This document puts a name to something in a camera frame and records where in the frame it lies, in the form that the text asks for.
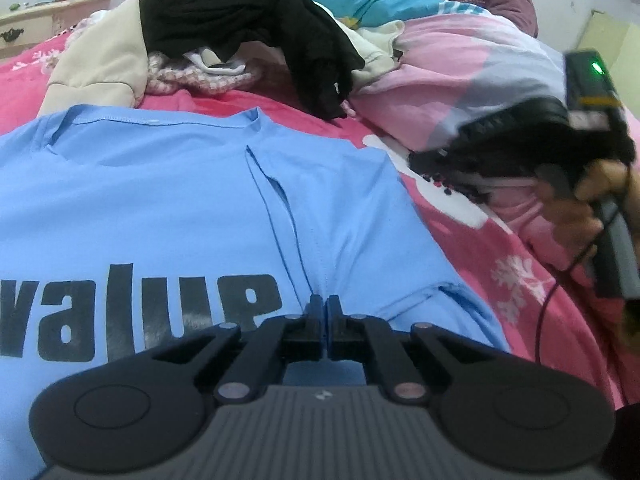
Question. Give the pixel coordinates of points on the cream nightstand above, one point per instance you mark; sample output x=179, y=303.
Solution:
x=45, y=22

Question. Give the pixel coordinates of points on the light blue printed t-shirt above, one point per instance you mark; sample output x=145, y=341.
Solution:
x=150, y=185

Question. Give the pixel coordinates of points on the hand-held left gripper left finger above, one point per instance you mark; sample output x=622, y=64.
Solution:
x=314, y=320

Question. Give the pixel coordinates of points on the white cloth with grey trim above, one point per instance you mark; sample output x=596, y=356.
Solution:
x=220, y=62

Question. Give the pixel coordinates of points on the beige jacket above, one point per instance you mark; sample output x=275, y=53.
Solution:
x=95, y=70

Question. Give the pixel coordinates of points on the pale yellow door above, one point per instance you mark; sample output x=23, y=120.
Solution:
x=602, y=30

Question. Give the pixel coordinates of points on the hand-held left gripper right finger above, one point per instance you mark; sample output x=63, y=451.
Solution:
x=334, y=320

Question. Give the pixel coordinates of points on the person's right hand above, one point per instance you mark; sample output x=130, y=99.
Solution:
x=570, y=230

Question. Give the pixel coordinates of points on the blue printed pillow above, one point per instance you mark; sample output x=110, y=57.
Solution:
x=400, y=7

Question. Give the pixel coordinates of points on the pink printed bedsheet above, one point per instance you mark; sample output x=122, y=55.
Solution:
x=475, y=260

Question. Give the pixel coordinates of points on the black garment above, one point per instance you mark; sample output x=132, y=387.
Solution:
x=225, y=15

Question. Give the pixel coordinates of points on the white patterned garment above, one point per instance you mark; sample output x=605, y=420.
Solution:
x=170, y=77

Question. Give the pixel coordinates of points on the pink and grey garment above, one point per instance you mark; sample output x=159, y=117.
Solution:
x=450, y=60

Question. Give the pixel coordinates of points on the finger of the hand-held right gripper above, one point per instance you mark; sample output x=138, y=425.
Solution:
x=465, y=167

